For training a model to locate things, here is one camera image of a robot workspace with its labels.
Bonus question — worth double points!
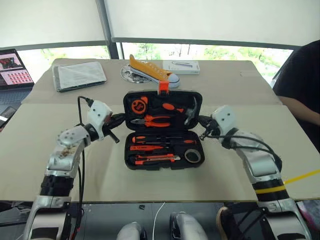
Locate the screwdriver silver shaft orange black handle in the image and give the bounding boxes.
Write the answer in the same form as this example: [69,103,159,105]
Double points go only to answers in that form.
[131,135,176,144]

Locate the orange handled pliers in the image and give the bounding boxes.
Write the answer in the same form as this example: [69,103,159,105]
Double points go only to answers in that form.
[130,114,172,129]

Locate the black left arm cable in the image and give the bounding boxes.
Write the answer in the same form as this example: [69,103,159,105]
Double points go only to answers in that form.
[73,95,95,240]

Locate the orange black tape measure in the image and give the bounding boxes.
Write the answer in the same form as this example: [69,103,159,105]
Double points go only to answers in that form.
[130,96,149,114]

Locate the red voltage tester pen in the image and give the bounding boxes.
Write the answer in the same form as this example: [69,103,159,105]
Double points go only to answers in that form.
[129,144,171,152]

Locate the grey rounded robot leg shape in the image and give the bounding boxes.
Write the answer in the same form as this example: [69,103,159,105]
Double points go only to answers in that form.
[115,221,149,240]
[169,211,209,240]

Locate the white roller blind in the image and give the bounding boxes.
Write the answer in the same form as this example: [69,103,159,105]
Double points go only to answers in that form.
[103,0,320,50]
[0,0,110,51]

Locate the orange black utility knife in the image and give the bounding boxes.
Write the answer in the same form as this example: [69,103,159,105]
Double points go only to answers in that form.
[134,154,182,166]

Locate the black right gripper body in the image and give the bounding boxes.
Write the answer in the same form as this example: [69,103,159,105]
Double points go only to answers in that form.
[199,115,221,140]

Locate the claw hammer orange black handle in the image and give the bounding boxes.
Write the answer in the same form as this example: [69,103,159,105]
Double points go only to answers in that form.
[161,96,200,126]

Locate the black tool case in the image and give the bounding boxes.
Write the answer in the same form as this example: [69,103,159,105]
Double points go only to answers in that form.
[122,80,206,172]

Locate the black electrical tape roll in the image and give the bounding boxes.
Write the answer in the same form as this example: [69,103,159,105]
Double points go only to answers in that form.
[184,148,200,164]

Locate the yellow strap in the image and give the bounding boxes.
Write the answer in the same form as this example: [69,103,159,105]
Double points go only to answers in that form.
[254,169,320,195]

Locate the white cable on floor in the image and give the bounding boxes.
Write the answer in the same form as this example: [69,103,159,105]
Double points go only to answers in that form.
[151,201,166,240]

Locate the round silver metal plate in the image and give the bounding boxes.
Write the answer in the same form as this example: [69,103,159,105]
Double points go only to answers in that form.
[120,63,151,84]

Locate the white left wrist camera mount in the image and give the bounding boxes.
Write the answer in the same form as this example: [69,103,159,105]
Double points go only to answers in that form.
[86,99,114,141]

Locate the open laptop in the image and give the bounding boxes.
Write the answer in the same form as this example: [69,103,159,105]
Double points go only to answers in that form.
[0,48,36,115]

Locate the person in black shirt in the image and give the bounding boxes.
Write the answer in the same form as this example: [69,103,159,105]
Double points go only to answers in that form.
[271,39,320,146]

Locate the clear sleeve with papers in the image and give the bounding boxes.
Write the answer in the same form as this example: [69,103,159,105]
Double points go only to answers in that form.
[52,61,108,93]

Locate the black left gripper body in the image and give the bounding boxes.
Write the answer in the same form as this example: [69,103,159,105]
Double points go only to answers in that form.
[102,113,121,145]

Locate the black smartphone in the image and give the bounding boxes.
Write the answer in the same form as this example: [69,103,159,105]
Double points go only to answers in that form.
[0,105,17,129]

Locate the grey window frame post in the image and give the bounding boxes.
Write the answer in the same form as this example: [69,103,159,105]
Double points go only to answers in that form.
[95,0,124,60]

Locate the flat white product box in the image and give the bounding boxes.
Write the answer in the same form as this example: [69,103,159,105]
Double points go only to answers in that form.
[162,59,201,76]

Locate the yellow canvas sneaker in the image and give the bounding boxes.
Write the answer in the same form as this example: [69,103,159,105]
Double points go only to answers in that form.
[128,53,181,89]

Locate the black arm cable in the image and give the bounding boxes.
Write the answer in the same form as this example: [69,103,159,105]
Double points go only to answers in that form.
[73,95,95,240]
[199,129,284,172]

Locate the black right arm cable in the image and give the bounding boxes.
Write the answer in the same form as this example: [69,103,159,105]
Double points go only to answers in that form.
[199,129,284,172]

